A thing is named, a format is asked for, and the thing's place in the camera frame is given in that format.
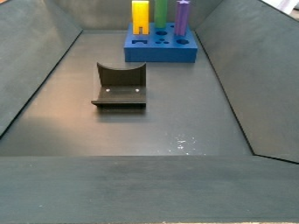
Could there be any black curved fixture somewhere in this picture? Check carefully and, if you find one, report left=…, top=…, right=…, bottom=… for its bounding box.
left=91, top=64, right=145, bottom=107

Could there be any blue peg board base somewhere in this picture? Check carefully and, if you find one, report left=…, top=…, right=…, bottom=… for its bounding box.
left=124, top=23, right=198, bottom=63

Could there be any purple star peg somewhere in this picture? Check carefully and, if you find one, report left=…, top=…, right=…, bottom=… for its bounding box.
left=174, top=0, right=191, bottom=36

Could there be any yellow slotted block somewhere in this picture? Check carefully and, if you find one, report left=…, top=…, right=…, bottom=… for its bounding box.
left=132, top=0, right=149, bottom=35

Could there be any green cylinder peg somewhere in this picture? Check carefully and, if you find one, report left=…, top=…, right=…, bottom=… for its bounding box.
left=153, top=0, right=168, bottom=28

